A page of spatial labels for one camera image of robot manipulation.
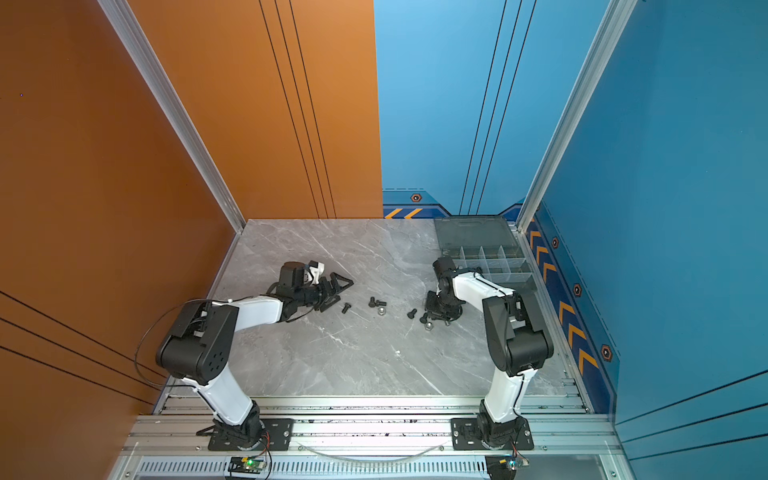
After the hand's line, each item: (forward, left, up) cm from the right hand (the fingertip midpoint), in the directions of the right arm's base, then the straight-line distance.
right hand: (429, 314), depth 95 cm
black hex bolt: (+3, +27, +1) cm, 27 cm away
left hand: (+5, +25, +8) cm, 27 cm away
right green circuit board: (-40, -15, -1) cm, 42 cm away
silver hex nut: (+1, +15, 0) cm, 15 cm away
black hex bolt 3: (-2, +2, 0) cm, 3 cm away
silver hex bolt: (-4, 0, +1) cm, 4 cm away
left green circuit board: (-39, +47, -1) cm, 61 cm away
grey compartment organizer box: (+24, -23, +6) cm, 34 cm away
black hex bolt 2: (0, +6, +1) cm, 6 cm away
